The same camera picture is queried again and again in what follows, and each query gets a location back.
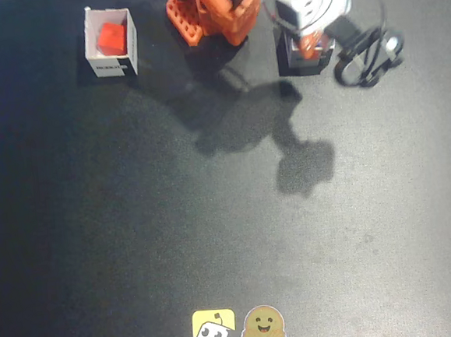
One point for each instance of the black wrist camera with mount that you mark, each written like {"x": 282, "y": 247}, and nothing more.
{"x": 373, "y": 57}

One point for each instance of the white paper box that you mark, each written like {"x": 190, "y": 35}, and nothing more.
{"x": 318, "y": 61}
{"x": 104, "y": 66}

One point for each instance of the orange and white robot arm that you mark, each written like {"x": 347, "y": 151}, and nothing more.
{"x": 221, "y": 12}

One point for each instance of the yellow robot sticker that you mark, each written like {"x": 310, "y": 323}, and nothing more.
{"x": 212, "y": 329}

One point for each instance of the red cube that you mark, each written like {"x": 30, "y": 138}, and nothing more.
{"x": 113, "y": 38}

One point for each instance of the hugging face emoji sticker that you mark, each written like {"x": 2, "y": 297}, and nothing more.
{"x": 263, "y": 326}

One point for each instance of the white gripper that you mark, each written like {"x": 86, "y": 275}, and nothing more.
{"x": 306, "y": 44}

